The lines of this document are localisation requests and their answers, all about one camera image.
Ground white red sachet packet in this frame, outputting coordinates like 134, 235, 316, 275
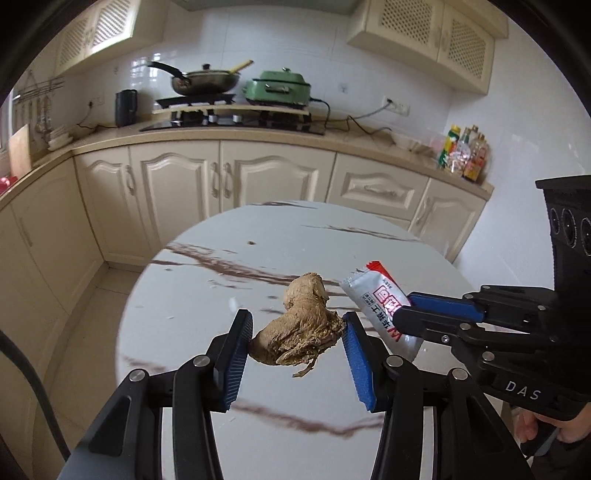
339, 261, 423, 362

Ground brown paper wad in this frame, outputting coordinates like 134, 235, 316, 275
249, 272, 346, 378

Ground cream lower kitchen cabinets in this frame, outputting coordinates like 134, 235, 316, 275
1, 133, 493, 385

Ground right hand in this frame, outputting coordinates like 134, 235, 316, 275
514, 404, 591, 443

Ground round marble table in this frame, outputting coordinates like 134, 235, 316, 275
115, 200, 477, 480

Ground condiment bottles group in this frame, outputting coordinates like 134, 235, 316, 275
437, 124, 490, 184

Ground cream upper right cabinet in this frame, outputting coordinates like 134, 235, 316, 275
348, 0, 509, 95

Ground cream cabinet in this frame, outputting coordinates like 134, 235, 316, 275
348, 0, 509, 95
55, 0, 170, 76

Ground black gas stove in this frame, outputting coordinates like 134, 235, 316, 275
139, 94, 327, 135

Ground green electric cooker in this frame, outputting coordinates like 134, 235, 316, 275
242, 67, 311, 109

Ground red basin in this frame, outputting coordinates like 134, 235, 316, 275
0, 176, 18, 195

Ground black kettle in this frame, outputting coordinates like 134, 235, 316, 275
115, 89, 138, 128

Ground wooden cutting board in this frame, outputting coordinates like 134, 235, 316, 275
9, 124, 32, 178

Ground black wok with lid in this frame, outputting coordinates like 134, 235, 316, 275
145, 59, 254, 96

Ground hanging utensil rack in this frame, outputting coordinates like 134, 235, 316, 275
11, 69, 65, 143

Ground cream upper left cabinet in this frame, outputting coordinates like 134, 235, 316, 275
55, 0, 170, 76

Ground black cable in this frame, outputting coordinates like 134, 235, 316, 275
0, 329, 73, 462

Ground wall power socket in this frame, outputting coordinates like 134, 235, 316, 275
384, 97, 411, 117

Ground black power cord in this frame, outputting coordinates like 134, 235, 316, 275
308, 96, 394, 139

